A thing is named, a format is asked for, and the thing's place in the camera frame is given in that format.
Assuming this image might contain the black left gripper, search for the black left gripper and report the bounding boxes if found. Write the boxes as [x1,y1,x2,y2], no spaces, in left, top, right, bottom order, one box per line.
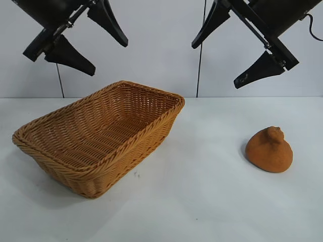
[0,0,129,77]

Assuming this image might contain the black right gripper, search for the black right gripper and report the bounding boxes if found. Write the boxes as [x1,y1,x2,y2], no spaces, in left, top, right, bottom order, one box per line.
[191,0,323,89]

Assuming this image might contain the orange knobbed citrus fruit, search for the orange knobbed citrus fruit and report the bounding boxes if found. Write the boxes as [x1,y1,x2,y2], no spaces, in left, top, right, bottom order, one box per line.
[245,127,294,174]

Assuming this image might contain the tan woven wicker basket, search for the tan woven wicker basket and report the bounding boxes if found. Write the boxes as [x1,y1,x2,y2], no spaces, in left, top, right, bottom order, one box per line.
[12,80,185,200]

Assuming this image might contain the thin black hanging cable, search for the thin black hanging cable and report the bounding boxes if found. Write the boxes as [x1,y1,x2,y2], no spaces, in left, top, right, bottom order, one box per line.
[196,0,207,98]
[56,63,65,98]

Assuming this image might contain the black curved gripper cable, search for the black curved gripper cable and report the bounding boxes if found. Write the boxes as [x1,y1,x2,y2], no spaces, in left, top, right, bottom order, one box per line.
[305,14,323,41]

